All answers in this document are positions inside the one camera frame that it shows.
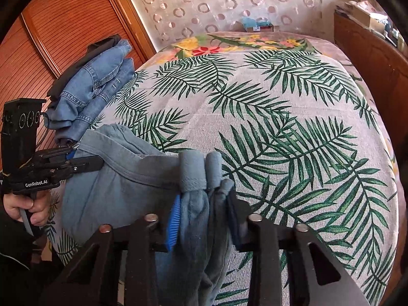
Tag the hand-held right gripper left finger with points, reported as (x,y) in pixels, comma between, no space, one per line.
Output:
(172,226)

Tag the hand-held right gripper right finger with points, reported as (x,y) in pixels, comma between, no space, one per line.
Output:
(237,226)

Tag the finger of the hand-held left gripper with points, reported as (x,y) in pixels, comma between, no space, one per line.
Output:
(54,155)
(83,166)

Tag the grey-blue pants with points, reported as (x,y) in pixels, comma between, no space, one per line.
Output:
(127,181)

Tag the person's left hand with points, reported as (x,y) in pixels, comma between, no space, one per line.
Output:
(38,210)

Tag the light blue denim jeans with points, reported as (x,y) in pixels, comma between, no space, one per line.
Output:
(83,118)
(102,63)

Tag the palm leaf print blanket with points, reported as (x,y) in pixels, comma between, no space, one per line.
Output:
(287,134)

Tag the wooden wardrobe door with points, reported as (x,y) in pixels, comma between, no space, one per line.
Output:
(63,22)

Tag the black garment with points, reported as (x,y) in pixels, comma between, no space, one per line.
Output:
(102,43)

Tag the person's dark clothing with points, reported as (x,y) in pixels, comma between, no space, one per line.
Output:
(28,280)

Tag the floral pillow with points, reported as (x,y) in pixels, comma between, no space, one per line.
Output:
(204,49)

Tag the small cardboard box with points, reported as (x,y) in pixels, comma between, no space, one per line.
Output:
(266,28)

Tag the blue plastic bag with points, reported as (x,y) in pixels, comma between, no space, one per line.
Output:
(251,22)

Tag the circle pattern curtain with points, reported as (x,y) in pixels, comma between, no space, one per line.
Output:
(223,0)

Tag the long wooden cabinet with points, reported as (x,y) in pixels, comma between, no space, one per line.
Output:
(376,57)

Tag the large cardboard box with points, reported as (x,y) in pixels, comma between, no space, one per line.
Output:
(366,17)

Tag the floral printed paper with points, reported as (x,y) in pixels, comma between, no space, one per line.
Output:
(363,4)

